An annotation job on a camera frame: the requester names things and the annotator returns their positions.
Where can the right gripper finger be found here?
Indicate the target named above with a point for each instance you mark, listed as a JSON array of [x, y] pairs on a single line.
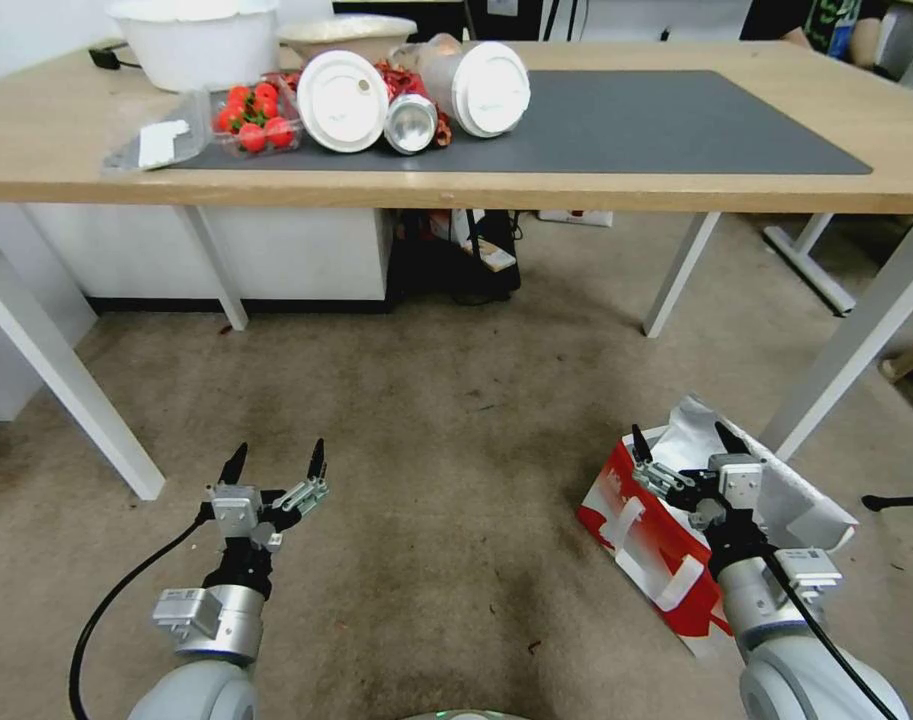
[[730, 446], [655, 474]]

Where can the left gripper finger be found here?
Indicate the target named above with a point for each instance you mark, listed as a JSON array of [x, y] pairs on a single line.
[[315, 465], [234, 465]]

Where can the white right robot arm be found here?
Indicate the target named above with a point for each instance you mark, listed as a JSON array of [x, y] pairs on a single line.
[[786, 660]]

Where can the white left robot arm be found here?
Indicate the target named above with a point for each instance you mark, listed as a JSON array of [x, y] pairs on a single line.
[[201, 675]]

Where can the red white food delivery bag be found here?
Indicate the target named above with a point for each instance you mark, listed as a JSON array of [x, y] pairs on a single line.
[[651, 540]]

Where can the black bag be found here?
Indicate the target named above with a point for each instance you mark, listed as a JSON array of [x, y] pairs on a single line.
[[448, 270]]

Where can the black chair base leg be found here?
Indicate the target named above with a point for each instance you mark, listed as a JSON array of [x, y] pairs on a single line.
[[897, 501]]

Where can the white cabinet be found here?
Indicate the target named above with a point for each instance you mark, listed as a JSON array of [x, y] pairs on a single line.
[[291, 255]]

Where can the white robot front shell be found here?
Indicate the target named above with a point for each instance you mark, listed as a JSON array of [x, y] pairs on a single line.
[[452, 715]]

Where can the wooden table with white legs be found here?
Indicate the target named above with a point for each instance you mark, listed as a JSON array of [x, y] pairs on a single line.
[[651, 191]]

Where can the white red box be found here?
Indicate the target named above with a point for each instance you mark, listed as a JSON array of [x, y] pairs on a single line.
[[576, 217]]

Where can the red strawberry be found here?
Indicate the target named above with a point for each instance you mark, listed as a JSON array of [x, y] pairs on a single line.
[[240, 97], [267, 93], [279, 132], [229, 120], [251, 138]]

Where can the dark grey desk mat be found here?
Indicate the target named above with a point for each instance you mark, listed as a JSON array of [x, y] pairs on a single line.
[[651, 124]]

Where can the clear plastic clamshell box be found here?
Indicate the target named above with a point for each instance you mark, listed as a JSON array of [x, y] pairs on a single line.
[[193, 127]]

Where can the silver drink can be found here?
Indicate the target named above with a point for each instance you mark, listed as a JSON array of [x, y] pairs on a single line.
[[409, 124]]

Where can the white lidded paper bowl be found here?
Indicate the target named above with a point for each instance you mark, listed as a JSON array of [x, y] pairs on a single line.
[[343, 101]]

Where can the red snack wrapper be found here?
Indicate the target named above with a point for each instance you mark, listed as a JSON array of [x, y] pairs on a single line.
[[426, 86]]

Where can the white lidded plastic cup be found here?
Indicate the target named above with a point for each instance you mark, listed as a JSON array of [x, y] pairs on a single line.
[[478, 86]]

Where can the white plastic basin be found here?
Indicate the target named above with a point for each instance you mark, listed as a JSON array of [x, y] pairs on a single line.
[[193, 45]]

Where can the black power adapter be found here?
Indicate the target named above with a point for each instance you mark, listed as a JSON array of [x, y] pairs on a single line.
[[107, 57]]

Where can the white bowl with beige rim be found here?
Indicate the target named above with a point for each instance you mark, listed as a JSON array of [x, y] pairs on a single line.
[[328, 37]]

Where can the person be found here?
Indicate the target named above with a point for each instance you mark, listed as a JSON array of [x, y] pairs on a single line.
[[838, 26]]

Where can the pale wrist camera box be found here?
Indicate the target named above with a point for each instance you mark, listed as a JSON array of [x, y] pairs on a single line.
[[741, 484], [237, 516]]

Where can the white desk frame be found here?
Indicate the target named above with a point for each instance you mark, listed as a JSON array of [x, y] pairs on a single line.
[[816, 255]]

